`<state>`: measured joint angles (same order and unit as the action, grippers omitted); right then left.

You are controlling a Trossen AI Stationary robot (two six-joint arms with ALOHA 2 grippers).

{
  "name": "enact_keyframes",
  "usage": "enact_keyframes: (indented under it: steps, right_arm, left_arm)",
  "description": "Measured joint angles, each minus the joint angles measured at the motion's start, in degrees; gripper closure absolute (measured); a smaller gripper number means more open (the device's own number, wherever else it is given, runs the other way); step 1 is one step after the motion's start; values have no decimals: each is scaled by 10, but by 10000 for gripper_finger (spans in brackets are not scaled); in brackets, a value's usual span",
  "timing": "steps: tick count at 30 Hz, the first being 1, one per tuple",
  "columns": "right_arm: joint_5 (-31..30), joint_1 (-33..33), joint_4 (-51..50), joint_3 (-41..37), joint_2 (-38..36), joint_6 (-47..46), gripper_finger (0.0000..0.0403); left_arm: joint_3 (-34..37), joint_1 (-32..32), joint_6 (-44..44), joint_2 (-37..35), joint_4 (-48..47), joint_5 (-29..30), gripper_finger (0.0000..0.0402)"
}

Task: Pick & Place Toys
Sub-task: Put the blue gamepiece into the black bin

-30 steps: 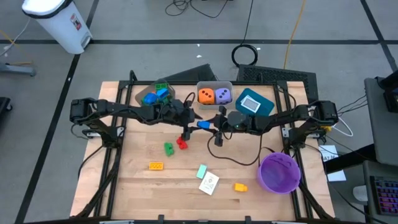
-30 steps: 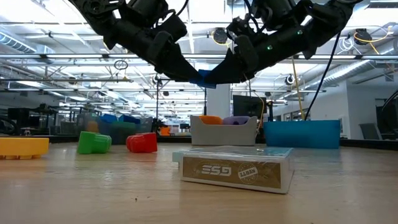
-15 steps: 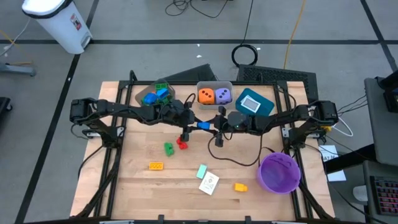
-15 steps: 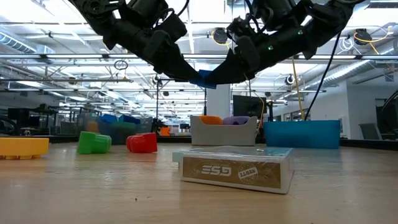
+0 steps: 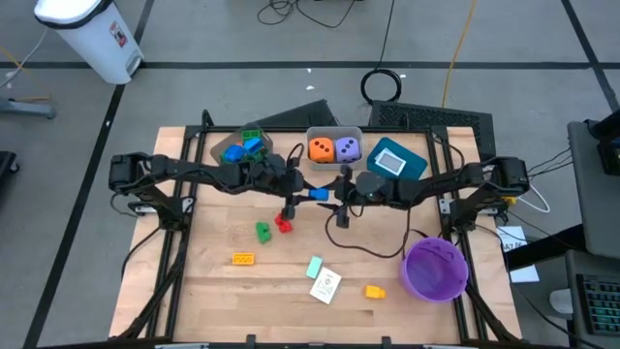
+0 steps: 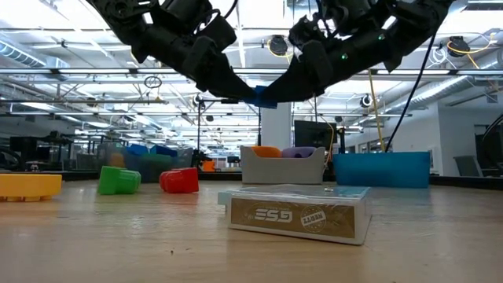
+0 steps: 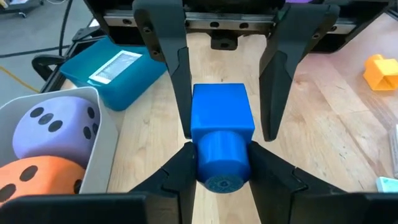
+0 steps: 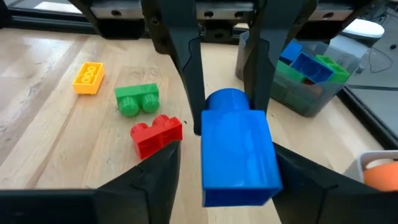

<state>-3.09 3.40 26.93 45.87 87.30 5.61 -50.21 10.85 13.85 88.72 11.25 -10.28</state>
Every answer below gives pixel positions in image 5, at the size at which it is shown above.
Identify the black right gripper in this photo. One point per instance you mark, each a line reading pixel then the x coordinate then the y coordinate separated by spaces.
pixel 345 194

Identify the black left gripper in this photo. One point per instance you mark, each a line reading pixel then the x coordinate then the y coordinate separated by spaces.
pixel 281 181

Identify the blue toy block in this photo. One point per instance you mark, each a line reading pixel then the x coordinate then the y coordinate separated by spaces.
pixel 234 153
pixel 319 194

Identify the orange foam die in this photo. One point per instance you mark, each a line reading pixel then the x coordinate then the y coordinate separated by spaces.
pixel 321 157

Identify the purple foam die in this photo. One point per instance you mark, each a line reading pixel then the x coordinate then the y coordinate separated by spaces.
pixel 348 157

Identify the green studded toy brick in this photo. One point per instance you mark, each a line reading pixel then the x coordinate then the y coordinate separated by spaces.
pixel 251 132

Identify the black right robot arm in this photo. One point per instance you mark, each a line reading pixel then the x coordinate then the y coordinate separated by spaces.
pixel 436 186

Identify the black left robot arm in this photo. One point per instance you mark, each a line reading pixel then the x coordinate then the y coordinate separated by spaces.
pixel 194 172

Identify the red toy block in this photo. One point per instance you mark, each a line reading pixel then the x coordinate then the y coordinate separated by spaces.
pixel 283 224

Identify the grey plastic bin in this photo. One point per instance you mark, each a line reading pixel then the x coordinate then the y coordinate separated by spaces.
pixel 310 145

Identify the mint flat toy plate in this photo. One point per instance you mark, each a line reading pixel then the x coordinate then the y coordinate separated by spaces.
pixel 314 267

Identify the black flat panel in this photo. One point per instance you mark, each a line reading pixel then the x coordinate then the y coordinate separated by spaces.
pixel 305 116

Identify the teal plastic bin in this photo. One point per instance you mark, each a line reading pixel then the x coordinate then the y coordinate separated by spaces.
pixel 412 167

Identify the yellow flat toy plate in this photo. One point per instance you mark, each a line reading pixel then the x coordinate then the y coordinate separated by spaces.
pixel 243 259

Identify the gold playing card box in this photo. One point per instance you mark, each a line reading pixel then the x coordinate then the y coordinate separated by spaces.
pixel 325 286

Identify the clear smoky plastic container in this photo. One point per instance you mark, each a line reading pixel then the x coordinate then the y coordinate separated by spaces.
pixel 227 140

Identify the yellow toy block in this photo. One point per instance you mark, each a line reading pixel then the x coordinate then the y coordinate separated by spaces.
pixel 374 292

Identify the purple plastic bucket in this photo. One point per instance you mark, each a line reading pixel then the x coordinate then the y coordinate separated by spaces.
pixel 433 271

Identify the black perforated case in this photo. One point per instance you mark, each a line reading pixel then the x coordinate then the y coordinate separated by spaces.
pixel 431 118

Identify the black table clamp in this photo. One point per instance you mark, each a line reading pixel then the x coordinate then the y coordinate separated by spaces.
pixel 250 340
pixel 386 342

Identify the yellow plug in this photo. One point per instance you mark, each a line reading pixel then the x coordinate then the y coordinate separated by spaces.
pixel 510 200

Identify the white paper sheet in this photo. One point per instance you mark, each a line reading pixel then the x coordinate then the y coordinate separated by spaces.
pixel 525 275
pixel 513 235

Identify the grey side desk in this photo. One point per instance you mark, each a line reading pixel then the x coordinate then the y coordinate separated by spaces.
pixel 593 203
pixel 571 271

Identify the white computer mouse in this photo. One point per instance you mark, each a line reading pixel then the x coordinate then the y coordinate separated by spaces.
pixel 562 301

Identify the white trash bin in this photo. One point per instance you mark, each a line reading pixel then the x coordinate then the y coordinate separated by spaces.
pixel 97 43

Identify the black desk device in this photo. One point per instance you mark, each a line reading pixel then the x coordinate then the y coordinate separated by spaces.
pixel 608 145

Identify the grey stand base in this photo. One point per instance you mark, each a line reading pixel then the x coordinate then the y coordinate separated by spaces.
pixel 29 109

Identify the backlit keyboard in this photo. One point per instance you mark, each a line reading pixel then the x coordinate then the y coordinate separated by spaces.
pixel 600 305

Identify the black table frame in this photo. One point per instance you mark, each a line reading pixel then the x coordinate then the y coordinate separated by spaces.
pixel 286 129

